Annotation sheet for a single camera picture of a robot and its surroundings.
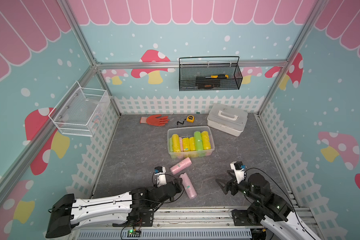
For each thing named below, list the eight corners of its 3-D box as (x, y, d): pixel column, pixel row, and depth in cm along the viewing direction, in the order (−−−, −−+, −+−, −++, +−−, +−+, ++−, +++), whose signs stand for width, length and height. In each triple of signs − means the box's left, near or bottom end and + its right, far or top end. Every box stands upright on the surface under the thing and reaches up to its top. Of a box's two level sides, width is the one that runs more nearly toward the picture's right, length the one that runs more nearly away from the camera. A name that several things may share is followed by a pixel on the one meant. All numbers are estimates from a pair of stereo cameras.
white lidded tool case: (228, 144, 105) (232, 133, 95) (202, 121, 118) (204, 109, 108) (247, 129, 113) (253, 117, 103) (221, 109, 127) (224, 98, 117)
